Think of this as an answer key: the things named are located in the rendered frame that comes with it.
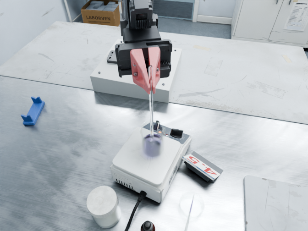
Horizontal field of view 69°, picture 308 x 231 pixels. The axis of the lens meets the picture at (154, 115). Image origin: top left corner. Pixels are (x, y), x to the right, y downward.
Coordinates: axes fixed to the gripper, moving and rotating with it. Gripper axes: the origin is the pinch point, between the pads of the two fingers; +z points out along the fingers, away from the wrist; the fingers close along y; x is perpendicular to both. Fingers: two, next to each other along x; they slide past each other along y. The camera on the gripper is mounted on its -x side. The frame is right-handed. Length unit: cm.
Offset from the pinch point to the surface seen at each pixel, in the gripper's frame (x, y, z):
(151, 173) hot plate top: 18.9, -1.1, 4.7
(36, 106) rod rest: 27, -33, -29
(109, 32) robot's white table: 28, -9, -79
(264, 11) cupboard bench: 76, 152, -199
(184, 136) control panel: 23.5, 9.3, -7.0
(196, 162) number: 25.3, 10.9, 0.1
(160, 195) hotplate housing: 23.4, 0.3, 7.7
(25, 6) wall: 52, -84, -192
